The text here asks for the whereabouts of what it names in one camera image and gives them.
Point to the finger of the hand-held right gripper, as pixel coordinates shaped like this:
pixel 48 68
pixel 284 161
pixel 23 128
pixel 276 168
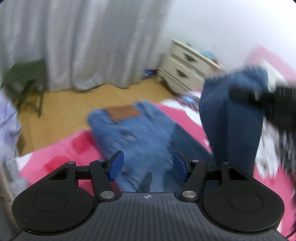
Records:
pixel 245 96

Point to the pink bed headboard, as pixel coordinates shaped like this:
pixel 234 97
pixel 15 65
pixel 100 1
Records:
pixel 272 60

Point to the grey curtain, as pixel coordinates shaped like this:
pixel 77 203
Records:
pixel 92 41

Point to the small blue packet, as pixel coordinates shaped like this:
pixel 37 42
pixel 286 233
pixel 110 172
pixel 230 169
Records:
pixel 148 72

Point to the pink floral blanket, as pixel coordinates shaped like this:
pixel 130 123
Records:
pixel 69 150

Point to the blue jeans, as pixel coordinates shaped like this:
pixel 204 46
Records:
pixel 143 139

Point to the purple puffer jacket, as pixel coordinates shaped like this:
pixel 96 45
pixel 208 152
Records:
pixel 9 125

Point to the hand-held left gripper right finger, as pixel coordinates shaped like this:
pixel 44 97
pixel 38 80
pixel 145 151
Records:
pixel 180 166

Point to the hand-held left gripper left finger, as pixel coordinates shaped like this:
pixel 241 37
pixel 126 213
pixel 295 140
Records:
pixel 116 165

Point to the green folding stool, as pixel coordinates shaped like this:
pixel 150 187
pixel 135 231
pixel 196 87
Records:
pixel 25 74

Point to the grey cloth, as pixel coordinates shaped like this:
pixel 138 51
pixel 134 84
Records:
pixel 11 190

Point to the cream nightstand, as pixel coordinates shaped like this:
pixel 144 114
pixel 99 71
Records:
pixel 185 67

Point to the light blue paper item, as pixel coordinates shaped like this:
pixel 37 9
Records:
pixel 208 53

